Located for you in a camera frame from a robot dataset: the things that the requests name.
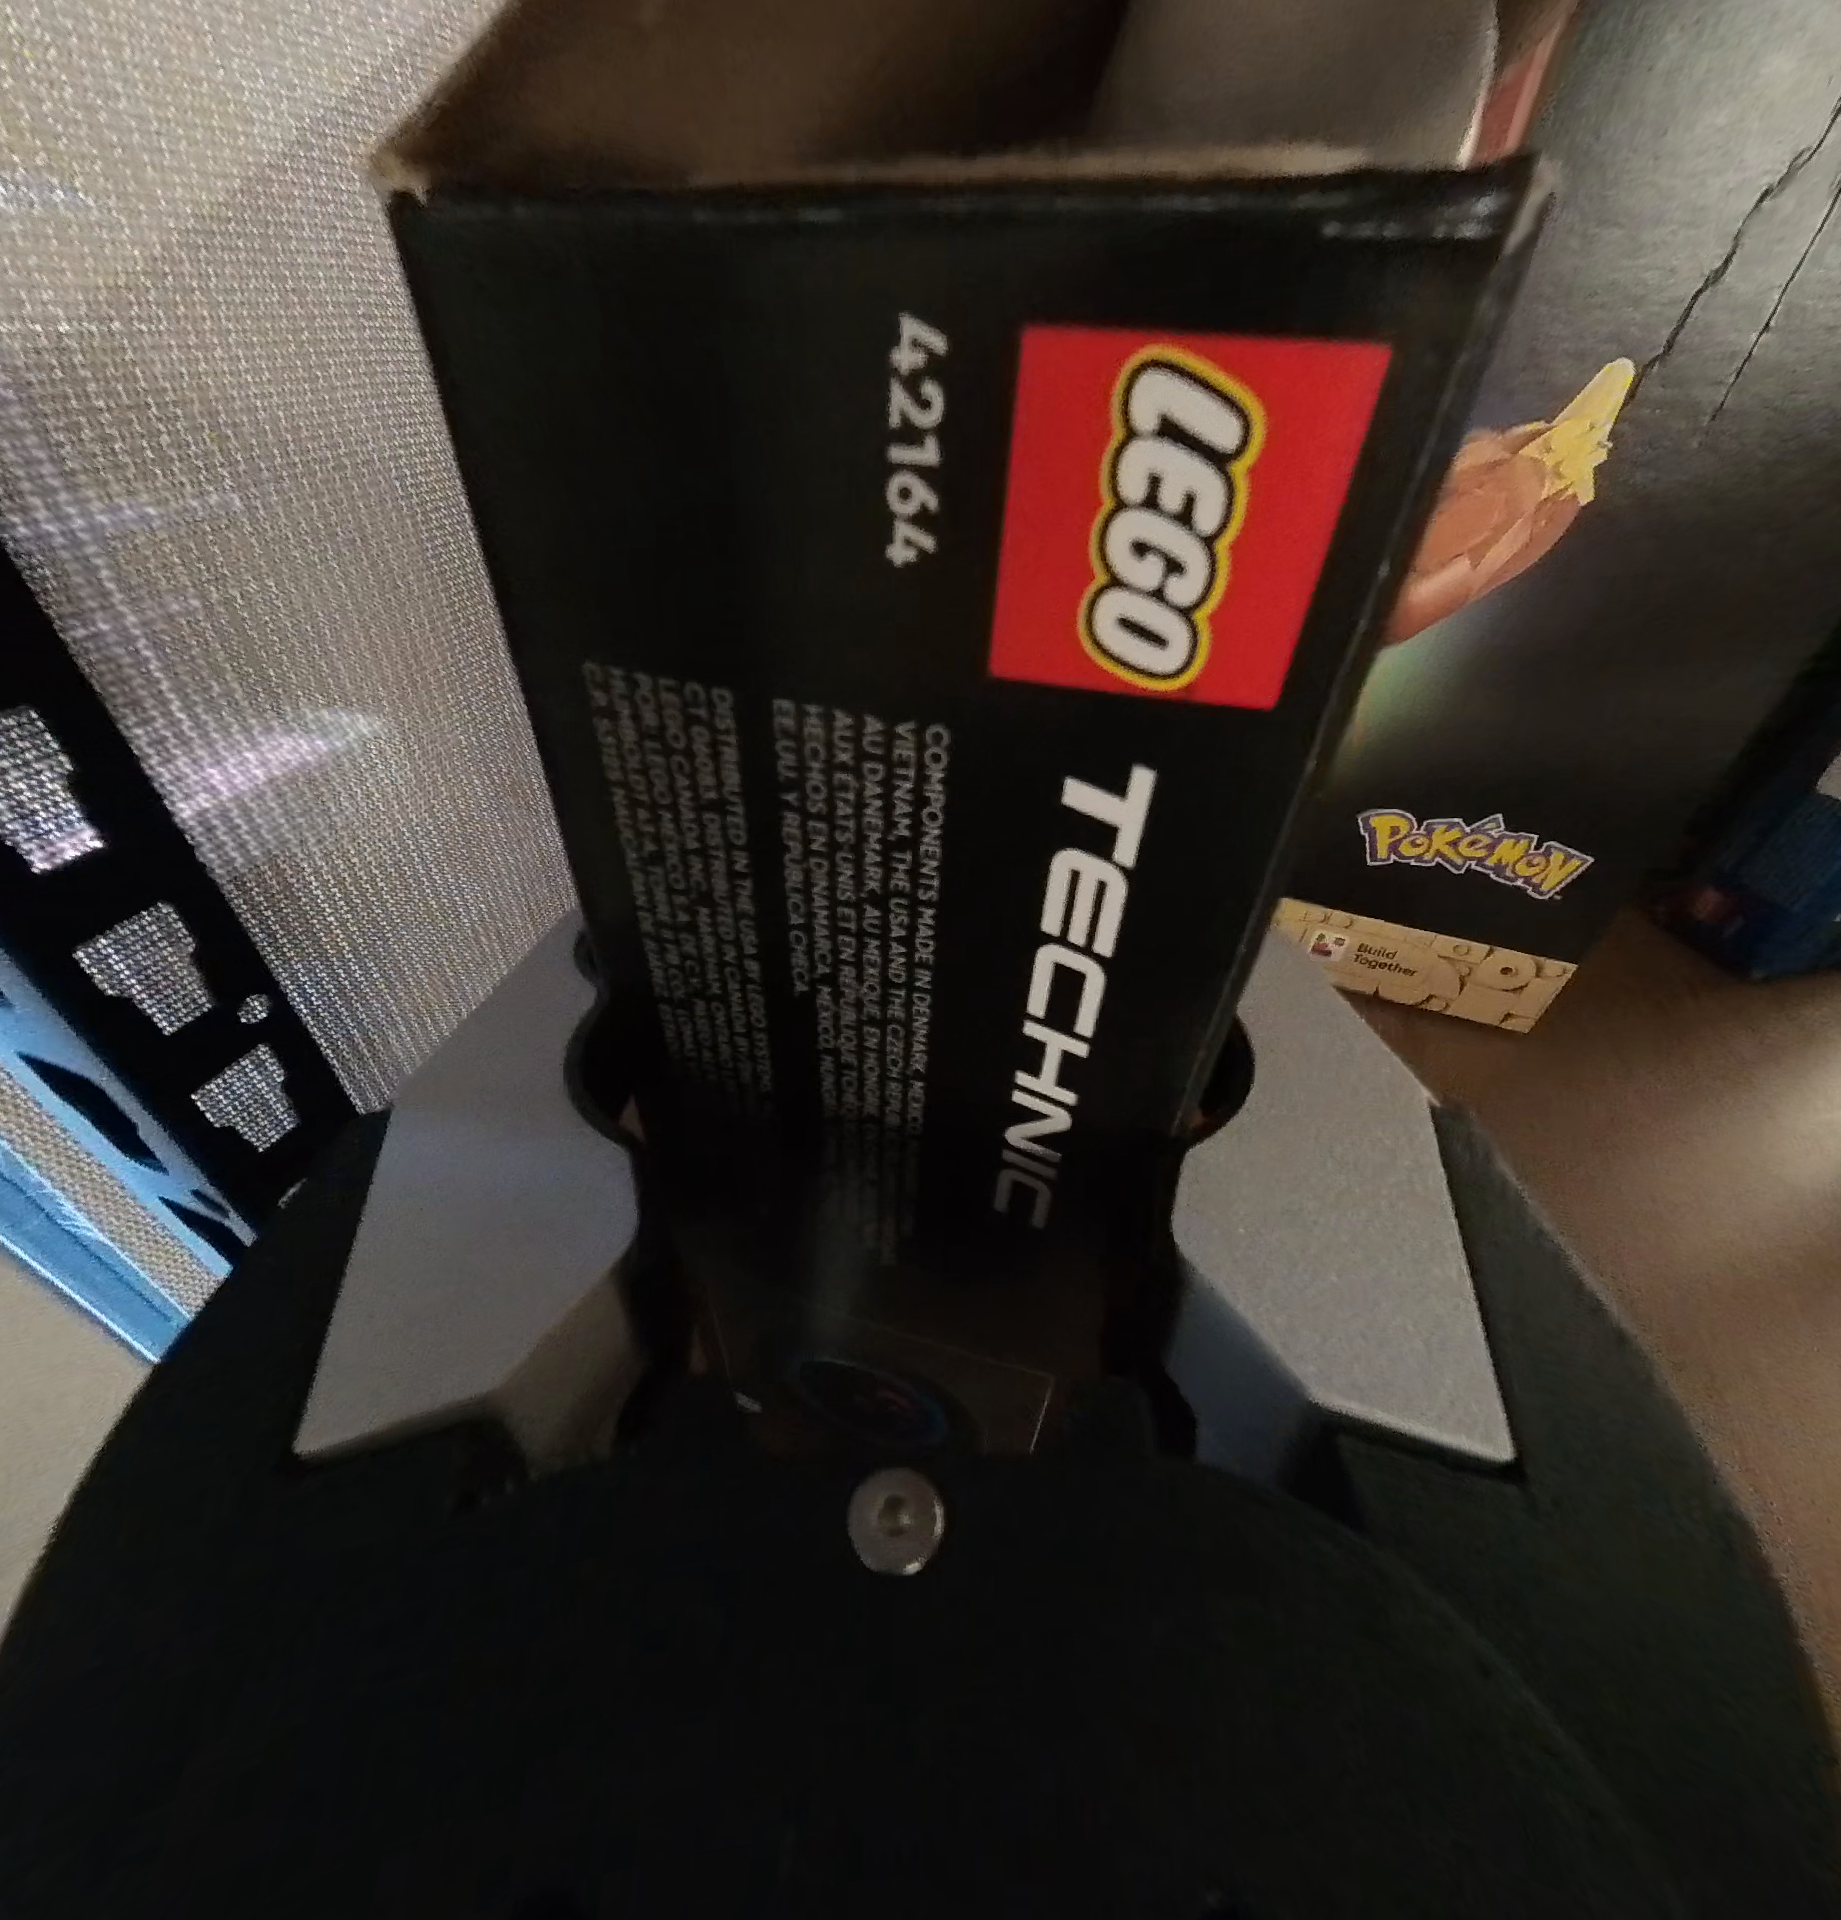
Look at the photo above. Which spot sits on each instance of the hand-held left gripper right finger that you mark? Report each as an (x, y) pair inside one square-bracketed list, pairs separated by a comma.
[(1354, 1231)]

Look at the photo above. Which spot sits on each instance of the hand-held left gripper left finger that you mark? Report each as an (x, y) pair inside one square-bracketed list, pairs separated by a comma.
[(475, 1231)]

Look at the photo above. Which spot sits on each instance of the dark wooden shelf board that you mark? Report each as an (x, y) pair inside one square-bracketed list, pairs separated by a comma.
[(1670, 1201)]

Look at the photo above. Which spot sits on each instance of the black racing car toy box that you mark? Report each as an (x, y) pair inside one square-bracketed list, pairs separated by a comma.
[(861, 750)]

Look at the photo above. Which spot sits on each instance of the dark blue toy box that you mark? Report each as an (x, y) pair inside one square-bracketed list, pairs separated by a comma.
[(1644, 452)]

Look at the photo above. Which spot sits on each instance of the translucent plastic sheet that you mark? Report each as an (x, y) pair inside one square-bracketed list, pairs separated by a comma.
[(232, 389)]

